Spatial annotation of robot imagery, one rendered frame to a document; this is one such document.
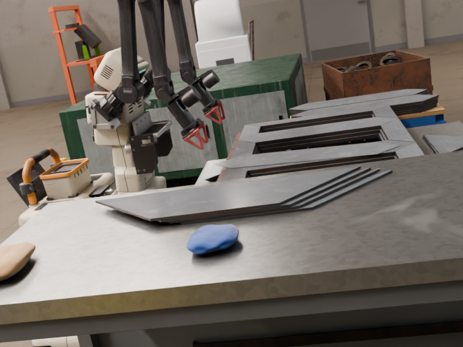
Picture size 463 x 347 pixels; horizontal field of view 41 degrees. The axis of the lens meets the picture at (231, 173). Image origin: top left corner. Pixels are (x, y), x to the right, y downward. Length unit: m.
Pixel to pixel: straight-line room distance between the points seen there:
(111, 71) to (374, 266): 1.68
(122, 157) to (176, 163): 2.68
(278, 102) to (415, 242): 3.94
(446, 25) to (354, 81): 7.35
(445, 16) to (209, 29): 6.12
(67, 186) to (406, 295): 1.86
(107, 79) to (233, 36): 5.39
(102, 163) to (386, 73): 2.63
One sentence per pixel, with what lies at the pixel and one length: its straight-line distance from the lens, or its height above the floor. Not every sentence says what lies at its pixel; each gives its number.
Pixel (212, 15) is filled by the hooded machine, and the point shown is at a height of 1.34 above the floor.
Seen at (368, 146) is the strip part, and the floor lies 0.87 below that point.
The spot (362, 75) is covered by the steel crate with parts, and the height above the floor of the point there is 0.66.
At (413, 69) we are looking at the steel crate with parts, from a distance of 5.74.
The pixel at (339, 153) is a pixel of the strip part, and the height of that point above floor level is 0.87.
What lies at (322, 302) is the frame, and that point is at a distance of 1.08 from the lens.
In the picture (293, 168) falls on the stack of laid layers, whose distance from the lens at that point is 2.36.
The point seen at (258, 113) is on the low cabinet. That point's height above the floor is 0.58.
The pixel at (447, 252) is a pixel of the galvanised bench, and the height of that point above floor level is 1.05.
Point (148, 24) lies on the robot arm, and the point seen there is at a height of 1.47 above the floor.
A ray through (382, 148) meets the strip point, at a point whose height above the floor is 0.87.
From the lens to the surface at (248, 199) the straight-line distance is 1.37.
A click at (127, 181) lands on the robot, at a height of 0.86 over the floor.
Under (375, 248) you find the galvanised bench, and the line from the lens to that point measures 1.11.
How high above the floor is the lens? 1.51
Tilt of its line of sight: 16 degrees down
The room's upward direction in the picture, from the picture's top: 10 degrees counter-clockwise
